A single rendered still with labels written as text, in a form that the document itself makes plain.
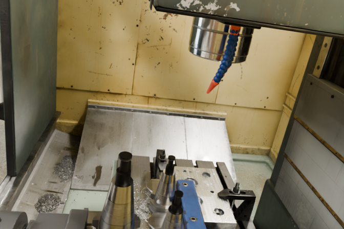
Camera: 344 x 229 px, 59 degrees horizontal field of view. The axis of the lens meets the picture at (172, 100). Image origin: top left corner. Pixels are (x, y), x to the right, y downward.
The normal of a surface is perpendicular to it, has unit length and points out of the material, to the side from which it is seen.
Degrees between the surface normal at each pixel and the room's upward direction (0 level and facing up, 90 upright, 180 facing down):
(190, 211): 0
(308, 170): 90
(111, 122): 24
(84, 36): 90
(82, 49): 90
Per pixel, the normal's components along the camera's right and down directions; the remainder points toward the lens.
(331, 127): -0.98, -0.11
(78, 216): 0.16, -0.92
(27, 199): 0.44, -0.85
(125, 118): 0.18, -0.69
